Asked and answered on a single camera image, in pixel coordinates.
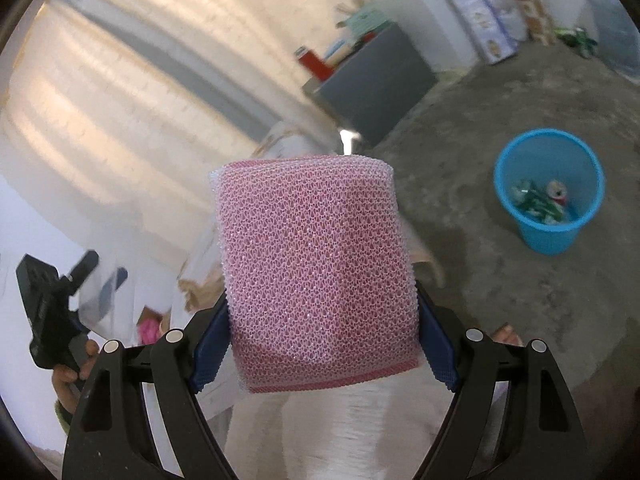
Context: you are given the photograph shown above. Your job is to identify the pink mesh sponge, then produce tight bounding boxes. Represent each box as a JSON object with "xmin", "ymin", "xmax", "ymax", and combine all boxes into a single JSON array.
[{"xmin": 208, "ymin": 155, "xmax": 420, "ymax": 395}]

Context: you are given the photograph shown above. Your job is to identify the green plastic bottle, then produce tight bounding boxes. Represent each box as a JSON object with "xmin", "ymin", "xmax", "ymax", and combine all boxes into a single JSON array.
[{"xmin": 510, "ymin": 180, "xmax": 565, "ymax": 226}]

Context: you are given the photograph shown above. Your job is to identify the red soda can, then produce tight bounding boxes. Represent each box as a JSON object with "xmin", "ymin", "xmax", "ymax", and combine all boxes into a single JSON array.
[{"xmin": 546, "ymin": 180, "xmax": 568, "ymax": 207}]

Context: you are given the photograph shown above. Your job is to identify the blue plastic trash bin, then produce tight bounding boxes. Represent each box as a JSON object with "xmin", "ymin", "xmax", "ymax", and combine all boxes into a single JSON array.
[{"xmin": 494, "ymin": 129, "xmax": 605, "ymax": 256}]

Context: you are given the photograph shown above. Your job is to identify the left hand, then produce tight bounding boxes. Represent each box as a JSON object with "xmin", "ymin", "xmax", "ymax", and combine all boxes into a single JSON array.
[{"xmin": 51, "ymin": 339, "xmax": 100, "ymax": 415}]

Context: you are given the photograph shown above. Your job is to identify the cardboard box with pink item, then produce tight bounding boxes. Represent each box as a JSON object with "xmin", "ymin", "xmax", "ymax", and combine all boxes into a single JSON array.
[{"xmin": 137, "ymin": 307, "xmax": 170, "ymax": 344}]

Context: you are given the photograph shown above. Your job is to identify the cream curtain left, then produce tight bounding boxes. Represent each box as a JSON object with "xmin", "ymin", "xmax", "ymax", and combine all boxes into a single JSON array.
[{"xmin": 1, "ymin": 1, "xmax": 256, "ymax": 268}]

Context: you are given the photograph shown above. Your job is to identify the cream curtain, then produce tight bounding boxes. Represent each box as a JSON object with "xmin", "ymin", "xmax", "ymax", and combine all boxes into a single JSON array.
[
  {"xmin": 106, "ymin": 0, "xmax": 355, "ymax": 131},
  {"xmin": 1, "ymin": 1, "xmax": 256, "ymax": 268}
]

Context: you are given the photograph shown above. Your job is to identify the cream curtain right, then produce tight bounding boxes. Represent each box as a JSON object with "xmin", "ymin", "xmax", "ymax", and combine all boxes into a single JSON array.
[{"xmin": 106, "ymin": 0, "xmax": 355, "ymax": 131}]

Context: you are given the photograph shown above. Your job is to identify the dark grey side cabinet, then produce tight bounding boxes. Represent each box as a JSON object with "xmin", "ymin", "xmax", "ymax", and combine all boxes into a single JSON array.
[{"xmin": 303, "ymin": 23, "xmax": 437, "ymax": 146}]

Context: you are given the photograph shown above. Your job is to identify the teal utensil holder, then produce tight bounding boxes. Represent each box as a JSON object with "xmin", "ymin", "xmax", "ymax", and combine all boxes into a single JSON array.
[{"xmin": 334, "ymin": 3, "xmax": 390, "ymax": 44}]

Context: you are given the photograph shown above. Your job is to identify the green glass bottles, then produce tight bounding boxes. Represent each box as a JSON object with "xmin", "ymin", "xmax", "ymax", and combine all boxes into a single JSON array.
[{"xmin": 554, "ymin": 26, "xmax": 598, "ymax": 58}]

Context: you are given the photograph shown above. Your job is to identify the large water jug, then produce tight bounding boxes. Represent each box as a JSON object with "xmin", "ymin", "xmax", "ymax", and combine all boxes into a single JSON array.
[{"xmin": 587, "ymin": 0, "xmax": 639, "ymax": 84}]

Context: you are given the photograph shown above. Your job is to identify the patterned brown gift box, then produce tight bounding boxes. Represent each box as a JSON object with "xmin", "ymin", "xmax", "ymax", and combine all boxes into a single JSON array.
[{"xmin": 515, "ymin": 0, "xmax": 555, "ymax": 46}]

